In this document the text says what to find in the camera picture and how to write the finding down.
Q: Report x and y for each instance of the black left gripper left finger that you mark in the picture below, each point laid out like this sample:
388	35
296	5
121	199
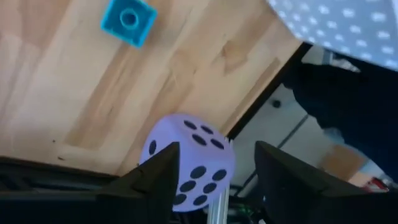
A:
124	202

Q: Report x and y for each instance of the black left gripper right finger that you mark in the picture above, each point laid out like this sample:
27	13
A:
304	199

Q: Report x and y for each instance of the purple foam die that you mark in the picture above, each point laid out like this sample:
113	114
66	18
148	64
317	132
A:
205	146

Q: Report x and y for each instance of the person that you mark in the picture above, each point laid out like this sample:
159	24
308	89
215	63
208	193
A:
357	109

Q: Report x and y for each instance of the turquoise square brick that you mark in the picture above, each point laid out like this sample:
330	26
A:
129	21

